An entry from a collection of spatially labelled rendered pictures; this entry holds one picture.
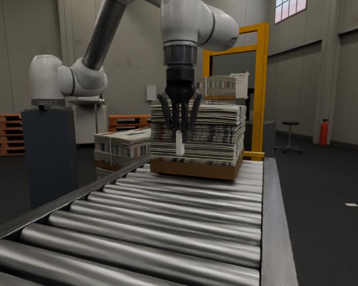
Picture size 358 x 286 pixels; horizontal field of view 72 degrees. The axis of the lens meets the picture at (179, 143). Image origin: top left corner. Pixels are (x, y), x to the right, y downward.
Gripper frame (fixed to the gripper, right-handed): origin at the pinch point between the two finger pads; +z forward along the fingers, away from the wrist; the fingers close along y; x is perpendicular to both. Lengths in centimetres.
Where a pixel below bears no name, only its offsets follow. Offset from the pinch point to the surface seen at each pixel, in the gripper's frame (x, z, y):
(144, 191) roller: 5.2, 13.4, 9.0
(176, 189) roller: -0.7, 13.9, 1.4
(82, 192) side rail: 12.1, 13.1, 24.1
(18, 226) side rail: 31.2, 13.2, 23.5
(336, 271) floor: -98, 93, -70
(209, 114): -10.3, -7.6, -6.1
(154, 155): -10.8, 6.8, 13.0
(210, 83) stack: -177, -29, 29
